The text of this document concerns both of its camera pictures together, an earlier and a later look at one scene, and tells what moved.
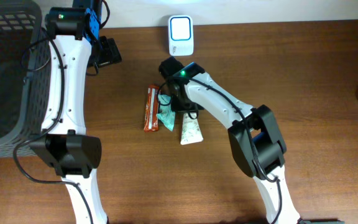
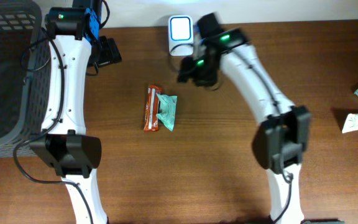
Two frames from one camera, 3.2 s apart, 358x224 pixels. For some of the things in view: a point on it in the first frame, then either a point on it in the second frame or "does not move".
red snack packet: (151, 112) does not move
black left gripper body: (104, 51) does not move
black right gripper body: (183, 104) -> (192, 71)
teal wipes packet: (165, 114) does not move
